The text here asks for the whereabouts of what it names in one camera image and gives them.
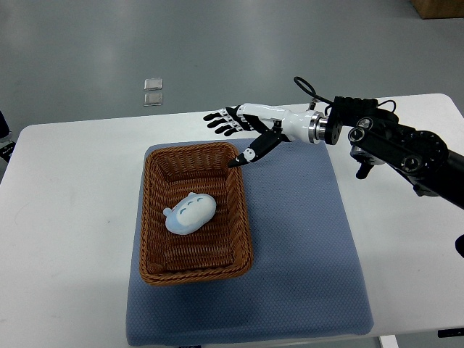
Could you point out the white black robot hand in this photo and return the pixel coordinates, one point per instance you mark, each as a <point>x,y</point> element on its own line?
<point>308,126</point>

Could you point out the blue white plush toy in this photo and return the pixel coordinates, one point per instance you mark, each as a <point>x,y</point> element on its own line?
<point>190,214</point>

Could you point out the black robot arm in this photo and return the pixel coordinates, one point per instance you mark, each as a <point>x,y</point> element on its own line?
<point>421,157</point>

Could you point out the brown wicker basket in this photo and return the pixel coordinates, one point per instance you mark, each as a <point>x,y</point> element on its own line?
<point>220,249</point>

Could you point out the lower floor socket plate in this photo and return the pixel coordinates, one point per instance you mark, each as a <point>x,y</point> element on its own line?
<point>153,99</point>

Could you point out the floor socket plate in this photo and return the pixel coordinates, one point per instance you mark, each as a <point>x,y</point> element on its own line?
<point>153,84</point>
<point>153,99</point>

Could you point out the upper floor socket plate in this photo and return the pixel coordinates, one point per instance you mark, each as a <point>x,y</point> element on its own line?
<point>153,84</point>

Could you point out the blue quilted mat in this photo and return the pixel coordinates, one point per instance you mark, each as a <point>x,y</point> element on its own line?
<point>306,279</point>

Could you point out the brown cardboard box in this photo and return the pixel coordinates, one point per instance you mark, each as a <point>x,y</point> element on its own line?
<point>438,9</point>

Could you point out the person's dark trouser leg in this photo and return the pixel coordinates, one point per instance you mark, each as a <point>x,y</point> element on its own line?
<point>7,145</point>

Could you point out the white table leg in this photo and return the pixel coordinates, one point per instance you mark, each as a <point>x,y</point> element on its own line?
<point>388,341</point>

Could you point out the black table control panel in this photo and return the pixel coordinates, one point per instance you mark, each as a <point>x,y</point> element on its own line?
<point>450,333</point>

